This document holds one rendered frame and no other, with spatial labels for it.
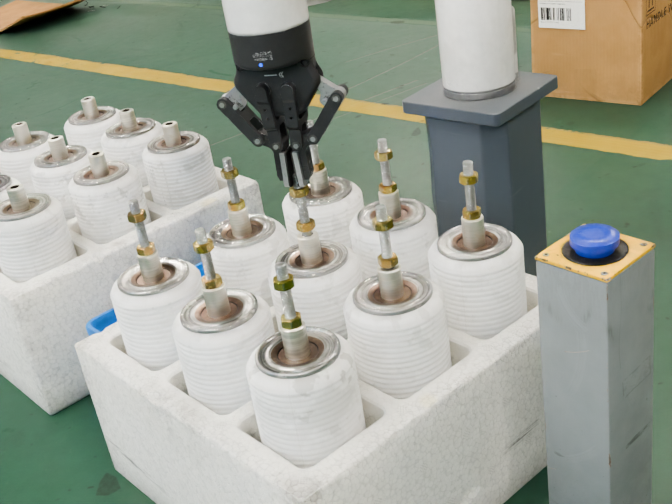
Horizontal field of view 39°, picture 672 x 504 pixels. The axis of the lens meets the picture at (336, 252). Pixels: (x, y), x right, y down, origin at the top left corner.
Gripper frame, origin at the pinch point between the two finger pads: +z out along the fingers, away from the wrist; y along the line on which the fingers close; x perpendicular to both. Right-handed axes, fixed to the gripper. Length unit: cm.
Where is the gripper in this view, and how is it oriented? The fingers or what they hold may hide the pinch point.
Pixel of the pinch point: (294, 165)
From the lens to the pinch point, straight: 93.2
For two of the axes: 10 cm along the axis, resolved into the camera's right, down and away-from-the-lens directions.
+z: 1.5, 8.7, 4.7
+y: 9.6, -0.1, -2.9
